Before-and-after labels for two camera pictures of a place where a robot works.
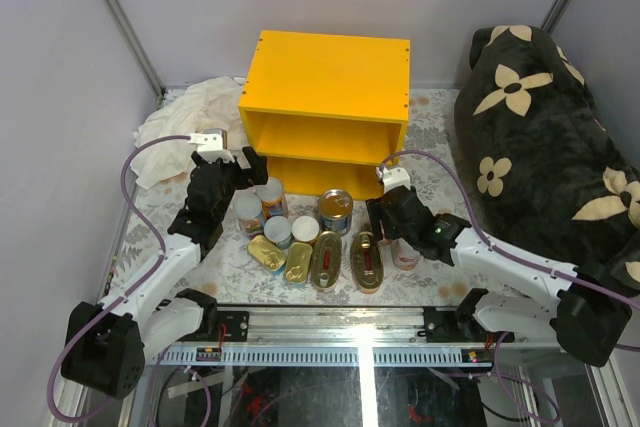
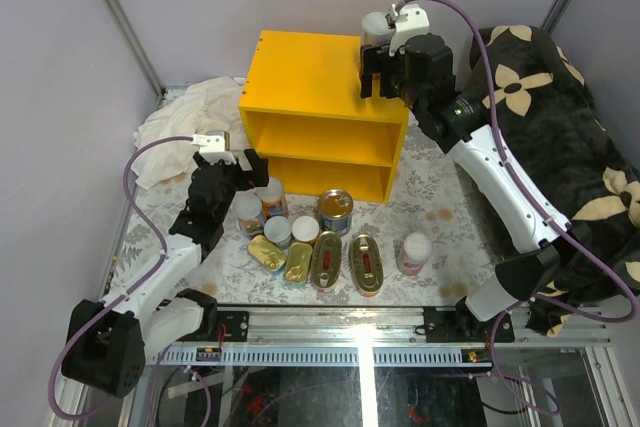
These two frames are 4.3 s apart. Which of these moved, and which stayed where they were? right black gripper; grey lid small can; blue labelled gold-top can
Moved: right black gripper
Stayed: blue labelled gold-top can; grey lid small can
